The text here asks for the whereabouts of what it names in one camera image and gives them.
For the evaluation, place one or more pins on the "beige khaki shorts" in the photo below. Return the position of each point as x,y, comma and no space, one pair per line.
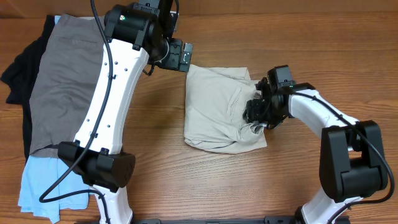
215,101

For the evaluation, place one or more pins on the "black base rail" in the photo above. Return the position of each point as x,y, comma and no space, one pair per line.
217,221

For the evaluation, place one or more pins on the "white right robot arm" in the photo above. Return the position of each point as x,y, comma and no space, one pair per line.
352,169

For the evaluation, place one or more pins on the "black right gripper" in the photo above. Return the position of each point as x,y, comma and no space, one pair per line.
252,112

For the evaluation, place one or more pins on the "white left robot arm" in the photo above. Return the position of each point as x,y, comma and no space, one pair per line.
135,36

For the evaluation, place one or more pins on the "grey shorts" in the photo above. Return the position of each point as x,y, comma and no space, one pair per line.
64,87

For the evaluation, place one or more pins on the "black garment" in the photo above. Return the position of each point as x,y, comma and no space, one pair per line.
21,75

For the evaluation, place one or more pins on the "light blue garment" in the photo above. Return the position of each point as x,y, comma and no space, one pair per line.
38,175

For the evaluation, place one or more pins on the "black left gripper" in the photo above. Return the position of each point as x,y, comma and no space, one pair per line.
173,61

